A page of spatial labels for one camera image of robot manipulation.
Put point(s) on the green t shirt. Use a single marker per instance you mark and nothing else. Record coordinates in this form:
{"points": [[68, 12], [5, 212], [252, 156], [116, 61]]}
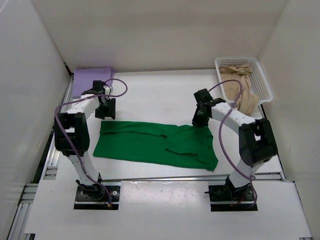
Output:
{"points": [[182, 146]]}

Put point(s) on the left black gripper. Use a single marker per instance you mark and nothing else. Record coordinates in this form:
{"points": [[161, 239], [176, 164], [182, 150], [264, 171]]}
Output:
{"points": [[110, 112]]}

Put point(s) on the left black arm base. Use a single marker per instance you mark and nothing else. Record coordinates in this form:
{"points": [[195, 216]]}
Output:
{"points": [[95, 197]]}

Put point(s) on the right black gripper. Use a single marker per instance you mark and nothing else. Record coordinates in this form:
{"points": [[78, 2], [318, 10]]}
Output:
{"points": [[196, 121]]}

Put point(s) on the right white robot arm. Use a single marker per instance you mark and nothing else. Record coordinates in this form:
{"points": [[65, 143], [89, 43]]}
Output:
{"points": [[257, 144]]}

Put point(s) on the white plastic basket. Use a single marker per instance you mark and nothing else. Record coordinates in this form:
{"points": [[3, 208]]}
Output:
{"points": [[259, 83]]}

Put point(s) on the purple t shirt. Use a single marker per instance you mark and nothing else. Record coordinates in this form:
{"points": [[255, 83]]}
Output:
{"points": [[83, 79]]}

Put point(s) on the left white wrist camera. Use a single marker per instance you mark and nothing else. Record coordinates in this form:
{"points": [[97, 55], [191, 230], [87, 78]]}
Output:
{"points": [[108, 89]]}

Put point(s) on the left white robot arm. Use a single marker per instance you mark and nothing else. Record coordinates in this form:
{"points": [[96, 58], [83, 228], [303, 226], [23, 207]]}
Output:
{"points": [[71, 133]]}

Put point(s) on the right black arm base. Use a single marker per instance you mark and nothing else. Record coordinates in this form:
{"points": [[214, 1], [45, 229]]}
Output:
{"points": [[227, 198]]}

